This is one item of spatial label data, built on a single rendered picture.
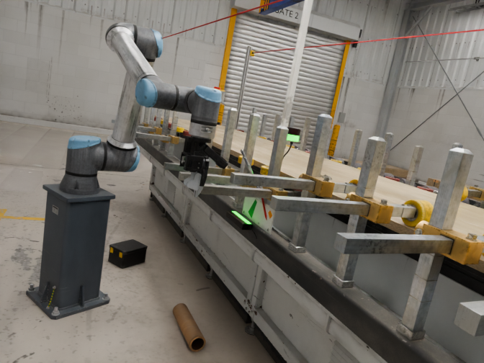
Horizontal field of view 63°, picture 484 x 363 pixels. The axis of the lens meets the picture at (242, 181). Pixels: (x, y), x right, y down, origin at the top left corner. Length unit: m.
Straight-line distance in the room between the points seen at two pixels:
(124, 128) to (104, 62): 7.31
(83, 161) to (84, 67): 7.32
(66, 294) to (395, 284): 1.55
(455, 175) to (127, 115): 1.49
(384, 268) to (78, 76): 8.47
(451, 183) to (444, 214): 0.07
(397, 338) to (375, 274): 0.40
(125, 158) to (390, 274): 1.36
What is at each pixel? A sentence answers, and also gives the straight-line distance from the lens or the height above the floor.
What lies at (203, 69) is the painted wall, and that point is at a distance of 9.61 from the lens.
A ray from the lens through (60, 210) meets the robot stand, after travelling 2.08.
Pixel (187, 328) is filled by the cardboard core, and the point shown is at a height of 0.07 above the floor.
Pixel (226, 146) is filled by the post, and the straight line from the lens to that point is 1.97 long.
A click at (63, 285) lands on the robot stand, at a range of 2.17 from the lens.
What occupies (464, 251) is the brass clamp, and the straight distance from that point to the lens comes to 0.93.
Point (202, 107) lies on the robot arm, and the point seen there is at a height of 1.13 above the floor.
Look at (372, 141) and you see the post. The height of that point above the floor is 1.12.
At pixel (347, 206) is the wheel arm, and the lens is 1.05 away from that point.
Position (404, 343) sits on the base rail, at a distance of 1.04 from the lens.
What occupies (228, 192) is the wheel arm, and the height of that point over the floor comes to 0.84.
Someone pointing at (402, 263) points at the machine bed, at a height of 0.77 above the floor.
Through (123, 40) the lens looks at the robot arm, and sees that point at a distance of 1.72.
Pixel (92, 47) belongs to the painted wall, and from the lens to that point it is 9.31.
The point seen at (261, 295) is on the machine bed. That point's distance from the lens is 2.09.
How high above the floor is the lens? 1.16
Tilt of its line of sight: 11 degrees down
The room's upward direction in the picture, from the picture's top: 10 degrees clockwise
